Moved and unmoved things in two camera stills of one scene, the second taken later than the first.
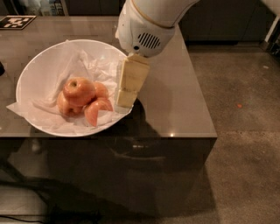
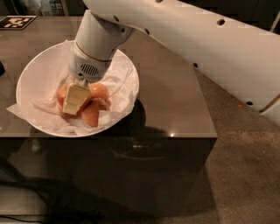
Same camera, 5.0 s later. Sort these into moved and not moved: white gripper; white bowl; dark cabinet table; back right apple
Moved: white gripper
Not moved: white bowl; back right apple; dark cabinet table
